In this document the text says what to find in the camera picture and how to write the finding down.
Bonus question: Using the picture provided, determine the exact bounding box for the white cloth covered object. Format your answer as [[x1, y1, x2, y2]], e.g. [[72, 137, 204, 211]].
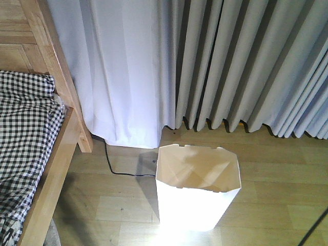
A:
[[48, 1, 178, 149]]

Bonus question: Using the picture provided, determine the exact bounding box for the black white checkered bedding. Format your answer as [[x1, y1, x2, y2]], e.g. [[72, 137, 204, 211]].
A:
[[1, 70, 66, 245]]

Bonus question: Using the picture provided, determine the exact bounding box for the light grey curtain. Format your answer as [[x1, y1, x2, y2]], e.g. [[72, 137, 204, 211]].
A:
[[157, 1, 327, 139]]

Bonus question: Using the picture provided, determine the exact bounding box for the grey round rug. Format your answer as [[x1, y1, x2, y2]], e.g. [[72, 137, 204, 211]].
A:
[[43, 219, 61, 246]]

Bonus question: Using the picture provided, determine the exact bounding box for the black power cord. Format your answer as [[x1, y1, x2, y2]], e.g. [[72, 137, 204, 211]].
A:
[[104, 140, 157, 177]]

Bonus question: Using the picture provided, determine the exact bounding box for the white paper trash bin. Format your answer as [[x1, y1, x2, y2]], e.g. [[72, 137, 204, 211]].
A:
[[155, 144, 241, 232]]

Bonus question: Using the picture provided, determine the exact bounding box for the wooden bed frame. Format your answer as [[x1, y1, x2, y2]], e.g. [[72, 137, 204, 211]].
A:
[[1, 1, 93, 245]]

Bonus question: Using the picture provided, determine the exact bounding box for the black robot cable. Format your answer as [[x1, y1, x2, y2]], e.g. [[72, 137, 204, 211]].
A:
[[298, 210, 328, 246]]

